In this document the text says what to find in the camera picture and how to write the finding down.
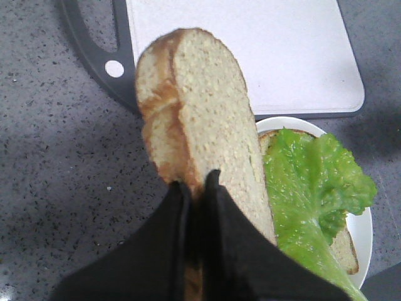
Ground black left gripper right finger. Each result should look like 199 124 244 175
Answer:
201 169 350 300

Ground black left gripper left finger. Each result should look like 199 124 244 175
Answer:
50 182 190 300

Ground green lettuce leaf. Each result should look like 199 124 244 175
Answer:
259 129 377 300

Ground bread slice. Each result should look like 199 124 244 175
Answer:
135 27 278 301
259 130 359 275

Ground white round plate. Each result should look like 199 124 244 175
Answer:
256 117 373 288

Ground white cutting board grey rim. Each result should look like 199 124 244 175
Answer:
59 1 365 119

